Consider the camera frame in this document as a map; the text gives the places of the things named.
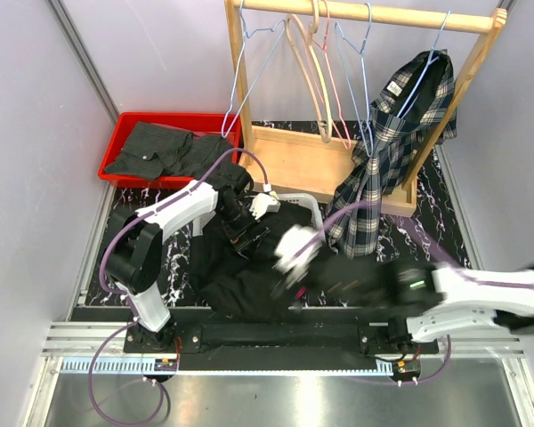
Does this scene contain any plaid skirt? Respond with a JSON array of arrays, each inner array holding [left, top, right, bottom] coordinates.
[[327, 50, 455, 258]]

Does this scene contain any magenta skirt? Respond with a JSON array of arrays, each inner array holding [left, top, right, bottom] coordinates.
[[294, 287, 307, 308]]

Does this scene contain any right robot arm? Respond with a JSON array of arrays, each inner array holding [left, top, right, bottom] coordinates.
[[308, 256, 534, 354]]

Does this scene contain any light blue wire hanger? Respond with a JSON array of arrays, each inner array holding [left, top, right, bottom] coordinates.
[[221, 1, 285, 136]]

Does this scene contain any dark grey garment in bin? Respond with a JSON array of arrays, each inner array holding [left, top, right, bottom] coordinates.
[[102, 122, 232, 181]]

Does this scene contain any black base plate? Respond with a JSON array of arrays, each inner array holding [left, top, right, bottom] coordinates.
[[69, 304, 478, 372]]

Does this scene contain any blue hanger of plaid skirt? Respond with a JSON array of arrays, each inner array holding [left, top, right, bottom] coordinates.
[[396, 11, 451, 118]]

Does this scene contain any blue hanger of black skirt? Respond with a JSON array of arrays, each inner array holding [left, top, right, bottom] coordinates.
[[333, 1, 375, 157]]

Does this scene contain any pink wire hanger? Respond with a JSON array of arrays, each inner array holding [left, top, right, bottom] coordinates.
[[306, 1, 352, 149]]

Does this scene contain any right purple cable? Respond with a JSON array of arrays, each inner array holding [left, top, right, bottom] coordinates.
[[293, 199, 534, 385]]

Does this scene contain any purple cable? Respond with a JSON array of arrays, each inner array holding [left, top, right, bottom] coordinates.
[[293, 199, 534, 385], [86, 148, 277, 423]]

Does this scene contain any black skirt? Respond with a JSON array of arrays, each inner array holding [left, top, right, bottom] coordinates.
[[189, 206, 339, 324]]

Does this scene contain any red plastic bin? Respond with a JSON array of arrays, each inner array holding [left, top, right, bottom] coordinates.
[[98, 112, 241, 189]]

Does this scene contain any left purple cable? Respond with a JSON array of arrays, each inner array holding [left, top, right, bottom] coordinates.
[[86, 148, 277, 423]]

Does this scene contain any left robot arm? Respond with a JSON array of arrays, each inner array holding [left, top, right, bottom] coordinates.
[[99, 164, 280, 352]]

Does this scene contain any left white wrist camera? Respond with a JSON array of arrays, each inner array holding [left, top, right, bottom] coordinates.
[[247, 184, 280, 221]]

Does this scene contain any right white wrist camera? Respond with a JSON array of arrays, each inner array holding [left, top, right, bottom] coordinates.
[[274, 225, 322, 288]]

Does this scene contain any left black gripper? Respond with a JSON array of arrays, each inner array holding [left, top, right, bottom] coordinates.
[[216, 199, 269, 260]]

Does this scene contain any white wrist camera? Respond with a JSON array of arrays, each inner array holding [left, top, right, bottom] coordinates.
[[247, 184, 280, 221], [274, 225, 322, 288]]

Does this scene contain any wooden clothes rack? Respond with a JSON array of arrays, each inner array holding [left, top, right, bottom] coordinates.
[[225, 1, 507, 217]]

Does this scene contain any white plastic basket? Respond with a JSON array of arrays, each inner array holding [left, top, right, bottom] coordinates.
[[192, 193, 323, 237]]

